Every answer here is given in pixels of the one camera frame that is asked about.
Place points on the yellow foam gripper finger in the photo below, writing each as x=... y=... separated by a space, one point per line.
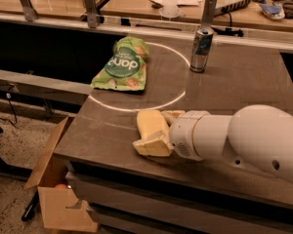
x=154 y=144
x=171 y=115

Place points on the yellow sponge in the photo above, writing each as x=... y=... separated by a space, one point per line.
x=150 y=121

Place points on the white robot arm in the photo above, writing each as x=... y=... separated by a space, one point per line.
x=257 y=138

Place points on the redbull can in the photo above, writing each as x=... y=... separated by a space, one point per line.
x=200 y=50

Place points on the green chip bag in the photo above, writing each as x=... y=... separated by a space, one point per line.
x=126 y=70

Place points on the white face mask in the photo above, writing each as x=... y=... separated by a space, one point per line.
x=170 y=11

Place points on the orange ball in box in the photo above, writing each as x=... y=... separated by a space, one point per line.
x=61 y=186

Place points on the cardboard box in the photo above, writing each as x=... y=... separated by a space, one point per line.
x=59 y=206

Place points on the white power strip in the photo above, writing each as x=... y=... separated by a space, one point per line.
x=225 y=6

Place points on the blue white cloth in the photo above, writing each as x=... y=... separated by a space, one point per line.
x=273 y=12

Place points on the black mesh cup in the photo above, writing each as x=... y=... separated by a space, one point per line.
x=288 y=10

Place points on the metal bracket right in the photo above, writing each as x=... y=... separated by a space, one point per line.
x=208 y=12

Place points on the metal bracket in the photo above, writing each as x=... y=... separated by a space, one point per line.
x=92 y=13
x=208 y=12
x=28 y=11

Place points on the metal bracket middle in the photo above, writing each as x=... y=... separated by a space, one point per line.
x=92 y=13

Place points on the metal bracket left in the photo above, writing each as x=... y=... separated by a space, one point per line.
x=28 y=11

